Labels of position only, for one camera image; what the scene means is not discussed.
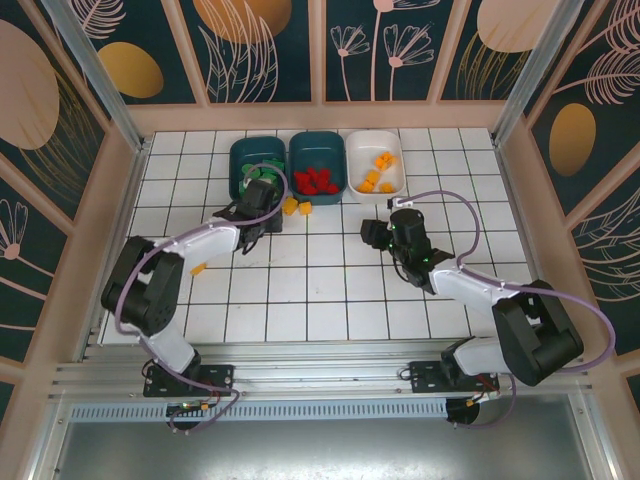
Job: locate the long green lego brick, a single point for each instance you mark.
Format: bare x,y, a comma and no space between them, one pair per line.
242,187

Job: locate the long red lego brick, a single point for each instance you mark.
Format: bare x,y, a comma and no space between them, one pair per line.
324,175

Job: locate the white plastic container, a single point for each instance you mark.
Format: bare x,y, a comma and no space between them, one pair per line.
365,150

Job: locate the small red lego block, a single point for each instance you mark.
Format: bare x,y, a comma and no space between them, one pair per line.
320,187

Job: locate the teal plastic container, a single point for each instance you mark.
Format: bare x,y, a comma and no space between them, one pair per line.
255,147
317,150

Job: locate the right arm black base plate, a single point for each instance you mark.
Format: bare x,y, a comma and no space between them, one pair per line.
425,380

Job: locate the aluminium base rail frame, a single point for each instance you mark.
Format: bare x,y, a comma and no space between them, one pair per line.
320,365

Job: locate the aluminium corner post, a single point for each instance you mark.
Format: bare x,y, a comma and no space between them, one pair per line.
530,70
100,75

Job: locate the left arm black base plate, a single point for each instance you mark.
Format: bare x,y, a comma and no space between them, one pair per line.
220,382

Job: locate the yellow lego block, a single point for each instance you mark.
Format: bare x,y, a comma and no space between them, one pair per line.
198,270
305,208
289,205
384,160
386,187
372,176

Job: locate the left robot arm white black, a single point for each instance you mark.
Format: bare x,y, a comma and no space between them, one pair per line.
200,245

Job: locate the yellow lego with hole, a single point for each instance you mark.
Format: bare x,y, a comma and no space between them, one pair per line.
365,187

